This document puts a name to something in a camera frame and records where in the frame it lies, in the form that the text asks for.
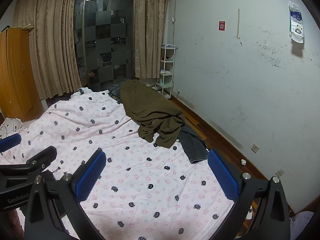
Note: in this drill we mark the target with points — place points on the white cloth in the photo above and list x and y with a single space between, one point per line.
302 222

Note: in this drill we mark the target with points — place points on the white round knob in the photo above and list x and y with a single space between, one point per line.
243 162

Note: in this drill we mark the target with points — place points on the white wall socket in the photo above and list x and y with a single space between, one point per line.
279 173
255 148

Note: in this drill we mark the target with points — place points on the dark denim jeans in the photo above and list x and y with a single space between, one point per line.
192 145

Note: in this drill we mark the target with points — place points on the olive green sweater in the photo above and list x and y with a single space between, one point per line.
150 110

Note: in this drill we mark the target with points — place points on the white printed pillow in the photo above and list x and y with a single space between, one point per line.
11 123

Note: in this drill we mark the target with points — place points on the beige curtain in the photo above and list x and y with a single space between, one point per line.
50 42
150 30

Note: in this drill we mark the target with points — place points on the wooden wardrobe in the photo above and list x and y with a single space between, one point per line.
17 75

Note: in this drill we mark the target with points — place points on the white shelf rack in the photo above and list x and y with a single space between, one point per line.
167 65

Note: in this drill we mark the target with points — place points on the beige wall strip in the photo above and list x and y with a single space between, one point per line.
238 22

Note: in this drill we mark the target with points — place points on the red wall sticker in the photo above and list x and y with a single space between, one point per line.
222 25

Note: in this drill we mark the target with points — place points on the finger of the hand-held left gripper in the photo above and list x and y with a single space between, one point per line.
45 156
10 141

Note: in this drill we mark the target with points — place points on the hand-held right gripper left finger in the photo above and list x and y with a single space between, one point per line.
91 175

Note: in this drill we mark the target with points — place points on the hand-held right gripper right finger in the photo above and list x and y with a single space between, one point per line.
222 177

